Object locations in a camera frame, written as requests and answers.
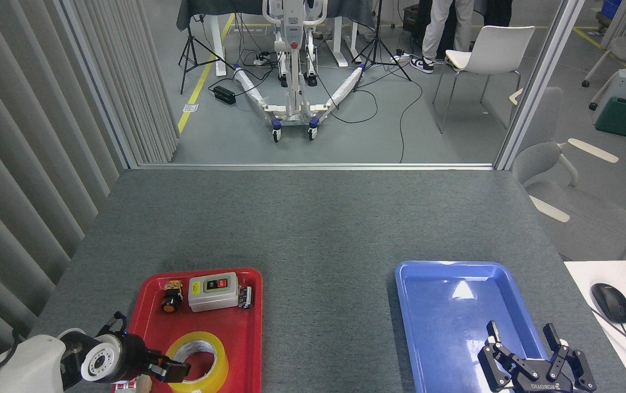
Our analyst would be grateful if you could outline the silver post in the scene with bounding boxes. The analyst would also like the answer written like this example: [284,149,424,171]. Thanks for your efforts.
[494,0,586,171]

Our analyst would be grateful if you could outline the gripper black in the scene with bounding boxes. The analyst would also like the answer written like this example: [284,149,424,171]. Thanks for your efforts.
[478,321,597,393]
[119,334,191,383]

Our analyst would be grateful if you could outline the yellow tape roll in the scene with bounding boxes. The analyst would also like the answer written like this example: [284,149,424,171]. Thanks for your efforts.
[167,331,229,393]

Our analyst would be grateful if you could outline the white wheeled stand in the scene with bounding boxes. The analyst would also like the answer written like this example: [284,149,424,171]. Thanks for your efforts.
[233,0,367,142]

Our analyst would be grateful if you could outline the white chair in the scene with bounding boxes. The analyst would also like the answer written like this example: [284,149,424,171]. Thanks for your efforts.
[433,26,536,134]

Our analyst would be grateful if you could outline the black orange push button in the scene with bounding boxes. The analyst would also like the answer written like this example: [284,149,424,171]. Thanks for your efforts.
[161,280,184,313]

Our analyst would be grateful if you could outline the blue plastic tray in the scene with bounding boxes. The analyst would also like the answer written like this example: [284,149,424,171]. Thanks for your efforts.
[394,260,562,393]

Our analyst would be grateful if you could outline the grey armchair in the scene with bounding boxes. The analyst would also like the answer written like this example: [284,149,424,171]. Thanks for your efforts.
[511,87,626,261]

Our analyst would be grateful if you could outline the black computer mouse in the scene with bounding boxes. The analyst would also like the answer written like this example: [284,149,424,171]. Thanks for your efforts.
[590,283,626,324]

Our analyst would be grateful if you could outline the white desk with dark cloth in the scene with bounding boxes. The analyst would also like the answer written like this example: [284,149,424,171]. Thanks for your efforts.
[176,0,376,77]

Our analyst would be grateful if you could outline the black tripod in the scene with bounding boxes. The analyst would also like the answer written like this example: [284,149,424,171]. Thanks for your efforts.
[178,14,234,94]
[352,0,412,91]

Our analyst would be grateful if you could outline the red plastic tray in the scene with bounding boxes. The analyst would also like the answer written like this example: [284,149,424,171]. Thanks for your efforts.
[112,267,263,393]

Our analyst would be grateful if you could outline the white side desk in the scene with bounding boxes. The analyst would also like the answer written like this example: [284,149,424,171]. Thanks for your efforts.
[564,260,626,393]

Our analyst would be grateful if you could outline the black floor cable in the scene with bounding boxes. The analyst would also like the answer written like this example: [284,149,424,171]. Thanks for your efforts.
[399,71,424,163]

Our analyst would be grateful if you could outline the silver rail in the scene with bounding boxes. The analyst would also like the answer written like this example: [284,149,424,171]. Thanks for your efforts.
[138,163,497,171]

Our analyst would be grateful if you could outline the grey on-off switch box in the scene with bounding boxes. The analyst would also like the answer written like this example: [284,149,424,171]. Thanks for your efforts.
[188,272,239,313]

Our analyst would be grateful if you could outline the person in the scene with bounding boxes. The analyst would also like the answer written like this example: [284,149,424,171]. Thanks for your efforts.
[410,0,477,74]

